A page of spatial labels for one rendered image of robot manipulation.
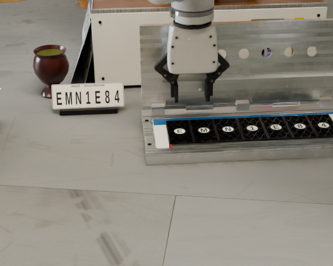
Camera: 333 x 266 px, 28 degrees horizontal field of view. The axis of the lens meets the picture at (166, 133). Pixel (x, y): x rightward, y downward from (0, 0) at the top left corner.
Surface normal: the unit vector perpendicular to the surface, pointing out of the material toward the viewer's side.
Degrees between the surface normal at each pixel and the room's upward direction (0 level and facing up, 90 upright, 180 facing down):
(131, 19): 90
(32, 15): 0
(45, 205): 0
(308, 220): 0
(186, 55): 90
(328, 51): 83
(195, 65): 89
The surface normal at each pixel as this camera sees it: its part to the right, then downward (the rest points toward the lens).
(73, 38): 0.00, -0.88
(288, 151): 0.07, 0.47
